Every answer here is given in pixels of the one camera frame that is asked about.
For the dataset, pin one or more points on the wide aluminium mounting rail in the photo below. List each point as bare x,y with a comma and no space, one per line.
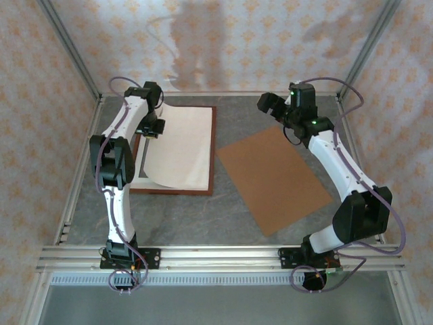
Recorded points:
220,259

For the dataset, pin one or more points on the aluminium table side rail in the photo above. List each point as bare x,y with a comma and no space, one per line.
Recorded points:
360,159
75,189

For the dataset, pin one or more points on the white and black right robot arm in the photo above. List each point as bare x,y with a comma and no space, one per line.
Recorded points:
338,162

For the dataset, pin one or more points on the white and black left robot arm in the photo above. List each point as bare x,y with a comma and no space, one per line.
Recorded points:
118,216

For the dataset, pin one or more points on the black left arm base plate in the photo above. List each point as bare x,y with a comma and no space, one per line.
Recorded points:
154,259

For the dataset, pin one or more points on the aluminium cage post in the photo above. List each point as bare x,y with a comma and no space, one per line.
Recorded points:
69,45
368,45

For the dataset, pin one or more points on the blue poster photo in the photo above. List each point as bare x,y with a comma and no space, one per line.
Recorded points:
182,145

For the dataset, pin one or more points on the brown wooden picture frame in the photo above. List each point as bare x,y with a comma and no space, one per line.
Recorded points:
214,152

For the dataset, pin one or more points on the small green circuit board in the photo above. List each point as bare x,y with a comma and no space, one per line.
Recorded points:
335,271

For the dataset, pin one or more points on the brown cardboard backing board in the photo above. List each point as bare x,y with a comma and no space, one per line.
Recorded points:
274,183

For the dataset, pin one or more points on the grey metal shelf plate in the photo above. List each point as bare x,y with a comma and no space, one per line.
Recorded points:
220,304

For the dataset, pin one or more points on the aluminium frame leg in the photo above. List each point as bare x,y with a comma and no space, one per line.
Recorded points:
35,301
403,301

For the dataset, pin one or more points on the thin aluminium table rail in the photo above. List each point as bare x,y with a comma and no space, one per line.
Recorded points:
220,93

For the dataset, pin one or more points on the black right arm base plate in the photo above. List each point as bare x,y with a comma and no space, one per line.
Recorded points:
285,259

